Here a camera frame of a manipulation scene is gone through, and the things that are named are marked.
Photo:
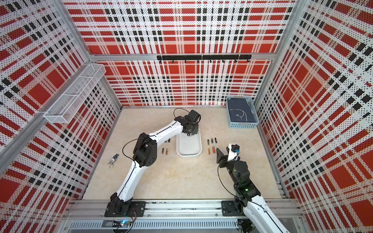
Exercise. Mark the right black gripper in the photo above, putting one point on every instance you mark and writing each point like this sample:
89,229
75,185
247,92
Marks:
222,158

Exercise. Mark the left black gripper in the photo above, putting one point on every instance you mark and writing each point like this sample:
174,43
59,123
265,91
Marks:
196,129

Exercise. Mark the white plastic storage tray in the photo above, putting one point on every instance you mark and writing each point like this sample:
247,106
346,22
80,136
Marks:
189,146

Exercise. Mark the batteries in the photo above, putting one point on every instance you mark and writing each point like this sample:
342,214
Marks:
112,160

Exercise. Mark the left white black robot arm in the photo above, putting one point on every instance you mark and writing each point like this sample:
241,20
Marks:
145,155

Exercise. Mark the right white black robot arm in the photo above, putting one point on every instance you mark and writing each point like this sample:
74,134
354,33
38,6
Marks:
248,200

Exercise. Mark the dark blue cloth in basket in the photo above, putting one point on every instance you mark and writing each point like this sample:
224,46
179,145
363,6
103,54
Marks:
240,111

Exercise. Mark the light blue plastic basket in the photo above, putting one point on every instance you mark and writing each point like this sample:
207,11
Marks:
237,125

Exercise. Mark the green circuit board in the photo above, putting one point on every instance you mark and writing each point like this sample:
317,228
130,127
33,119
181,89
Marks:
121,224

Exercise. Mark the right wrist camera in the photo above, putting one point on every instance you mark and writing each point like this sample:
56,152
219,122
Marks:
234,148

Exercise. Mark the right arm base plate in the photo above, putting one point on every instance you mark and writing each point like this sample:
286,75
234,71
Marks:
232,208

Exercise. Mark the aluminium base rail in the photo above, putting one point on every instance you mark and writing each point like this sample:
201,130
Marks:
159,216

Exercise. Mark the black hook rail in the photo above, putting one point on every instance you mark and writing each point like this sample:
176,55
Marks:
203,57

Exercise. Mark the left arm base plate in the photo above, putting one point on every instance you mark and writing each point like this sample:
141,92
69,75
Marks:
133,209

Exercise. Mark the white wire mesh shelf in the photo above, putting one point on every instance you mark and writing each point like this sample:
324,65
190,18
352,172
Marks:
68,104

